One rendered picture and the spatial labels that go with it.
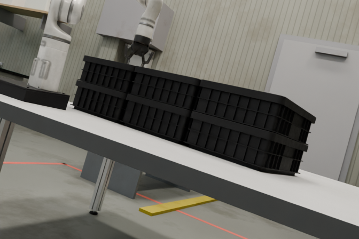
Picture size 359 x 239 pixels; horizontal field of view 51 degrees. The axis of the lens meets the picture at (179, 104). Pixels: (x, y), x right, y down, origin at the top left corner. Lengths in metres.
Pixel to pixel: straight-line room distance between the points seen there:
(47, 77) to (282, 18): 4.05
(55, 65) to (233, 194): 0.83
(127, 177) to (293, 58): 2.53
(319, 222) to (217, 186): 0.18
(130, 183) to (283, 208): 2.80
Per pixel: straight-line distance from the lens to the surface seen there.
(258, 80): 4.88
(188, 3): 5.54
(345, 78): 4.71
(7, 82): 1.30
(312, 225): 0.67
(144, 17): 1.75
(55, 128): 0.90
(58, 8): 1.34
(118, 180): 3.47
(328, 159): 4.60
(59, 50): 1.33
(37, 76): 1.33
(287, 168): 1.33
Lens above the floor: 0.78
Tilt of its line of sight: 2 degrees up
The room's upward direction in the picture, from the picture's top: 16 degrees clockwise
